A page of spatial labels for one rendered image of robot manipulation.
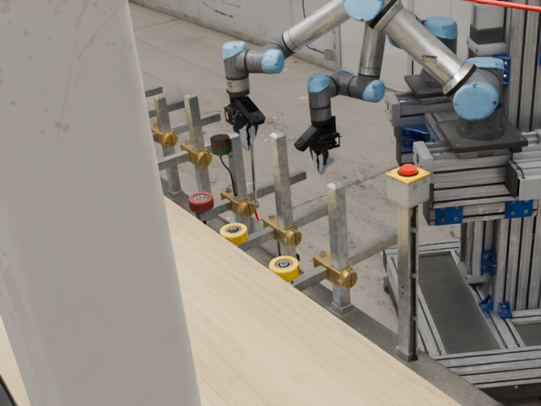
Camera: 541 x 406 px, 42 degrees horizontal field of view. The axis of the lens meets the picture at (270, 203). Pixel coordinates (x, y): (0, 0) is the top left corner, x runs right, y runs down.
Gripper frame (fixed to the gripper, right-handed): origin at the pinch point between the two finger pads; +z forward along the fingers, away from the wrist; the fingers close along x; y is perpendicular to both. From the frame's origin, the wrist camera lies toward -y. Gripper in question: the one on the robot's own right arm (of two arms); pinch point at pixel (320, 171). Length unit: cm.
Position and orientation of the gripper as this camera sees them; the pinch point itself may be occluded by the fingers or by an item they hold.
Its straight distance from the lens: 253.4
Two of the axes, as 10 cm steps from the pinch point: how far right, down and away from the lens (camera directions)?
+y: 8.1, -3.4, 4.7
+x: -5.7, -3.4, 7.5
